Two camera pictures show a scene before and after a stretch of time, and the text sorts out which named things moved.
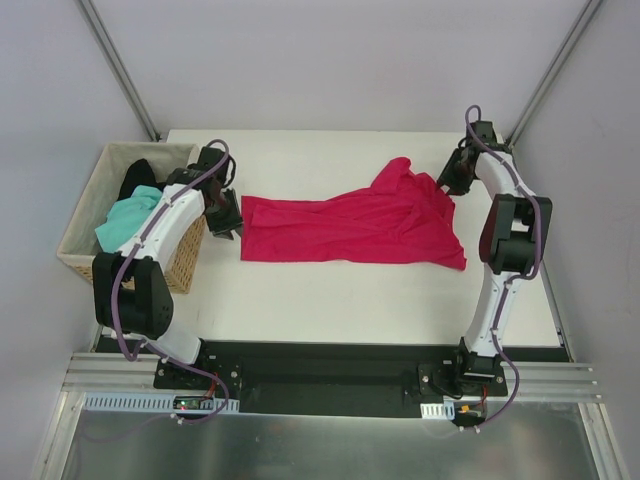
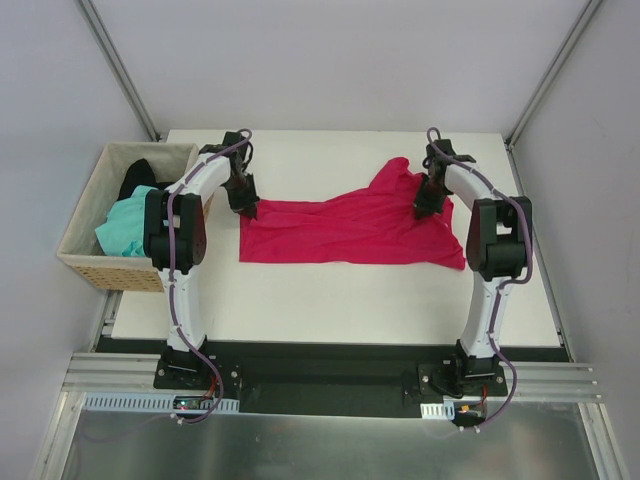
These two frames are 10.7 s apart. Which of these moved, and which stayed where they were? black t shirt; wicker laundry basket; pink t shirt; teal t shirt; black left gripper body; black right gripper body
Moved: black right gripper body; black left gripper body
Stayed: pink t shirt; black t shirt; wicker laundry basket; teal t shirt
